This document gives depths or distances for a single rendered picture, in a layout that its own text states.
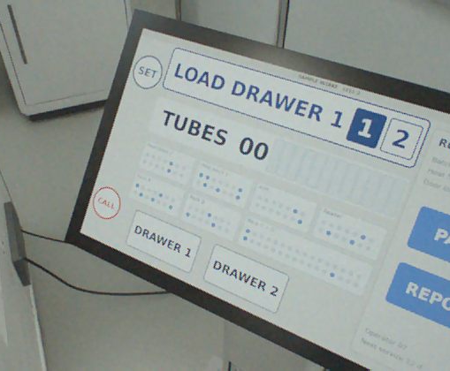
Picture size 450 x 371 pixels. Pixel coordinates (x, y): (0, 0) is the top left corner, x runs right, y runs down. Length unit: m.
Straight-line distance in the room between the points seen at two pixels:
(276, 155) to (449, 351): 0.26
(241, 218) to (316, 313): 0.13
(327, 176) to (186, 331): 1.21
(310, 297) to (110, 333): 1.21
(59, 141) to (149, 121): 1.86
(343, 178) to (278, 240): 0.10
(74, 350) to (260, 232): 1.22
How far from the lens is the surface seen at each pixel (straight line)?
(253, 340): 0.81
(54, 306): 1.78
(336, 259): 0.51
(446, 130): 0.51
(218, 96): 0.55
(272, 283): 0.53
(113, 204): 0.60
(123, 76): 0.61
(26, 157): 2.38
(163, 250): 0.57
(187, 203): 0.55
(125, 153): 0.59
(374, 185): 0.50
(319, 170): 0.51
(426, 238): 0.51
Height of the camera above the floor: 1.44
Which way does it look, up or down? 44 degrees down
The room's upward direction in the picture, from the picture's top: 2 degrees clockwise
